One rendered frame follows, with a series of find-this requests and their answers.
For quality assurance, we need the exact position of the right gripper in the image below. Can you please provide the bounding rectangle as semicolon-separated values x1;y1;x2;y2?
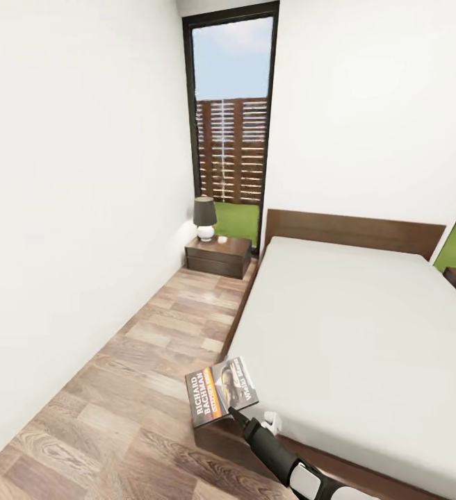
228;406;284;471

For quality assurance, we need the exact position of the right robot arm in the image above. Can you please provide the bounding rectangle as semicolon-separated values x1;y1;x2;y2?
228;406;380;500

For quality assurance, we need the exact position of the hardback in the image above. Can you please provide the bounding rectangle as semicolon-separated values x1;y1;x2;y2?
185;356;259;430

